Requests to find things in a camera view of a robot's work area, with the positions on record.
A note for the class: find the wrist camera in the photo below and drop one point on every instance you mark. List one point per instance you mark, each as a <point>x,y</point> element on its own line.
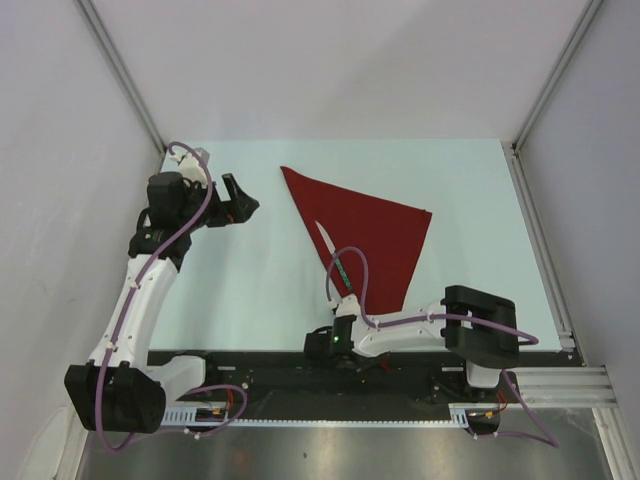
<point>189,167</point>
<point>345,306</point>

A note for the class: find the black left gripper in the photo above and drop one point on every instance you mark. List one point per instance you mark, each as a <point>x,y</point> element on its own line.
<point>233,211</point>

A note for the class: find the right aluminium table rail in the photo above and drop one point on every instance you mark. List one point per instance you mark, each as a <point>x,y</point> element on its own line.
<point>595,392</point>

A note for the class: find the green handled table knife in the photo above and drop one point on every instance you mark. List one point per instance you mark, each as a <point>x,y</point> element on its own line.
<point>332,250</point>

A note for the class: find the left aluminium frame post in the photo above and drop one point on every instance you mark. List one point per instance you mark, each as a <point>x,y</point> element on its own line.
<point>119,69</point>

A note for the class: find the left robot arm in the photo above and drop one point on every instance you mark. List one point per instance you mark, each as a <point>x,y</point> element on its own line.
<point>116,390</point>

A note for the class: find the aluminium frame post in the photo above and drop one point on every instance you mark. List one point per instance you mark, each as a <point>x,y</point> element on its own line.
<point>577,36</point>
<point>119,69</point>

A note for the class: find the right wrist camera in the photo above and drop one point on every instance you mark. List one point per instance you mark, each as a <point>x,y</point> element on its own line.
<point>345,306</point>

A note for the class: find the right aluminium frame post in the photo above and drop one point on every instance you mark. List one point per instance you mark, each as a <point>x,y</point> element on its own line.
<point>577,36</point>

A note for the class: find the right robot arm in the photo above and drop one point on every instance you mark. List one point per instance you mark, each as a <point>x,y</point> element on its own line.
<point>478,327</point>

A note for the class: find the red cloth napkin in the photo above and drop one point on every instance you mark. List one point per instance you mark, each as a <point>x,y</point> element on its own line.
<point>390,235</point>

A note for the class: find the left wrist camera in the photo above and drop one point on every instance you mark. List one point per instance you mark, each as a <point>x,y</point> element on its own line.
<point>189,167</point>

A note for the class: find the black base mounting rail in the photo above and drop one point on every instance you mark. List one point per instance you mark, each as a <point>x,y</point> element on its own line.
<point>400,387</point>

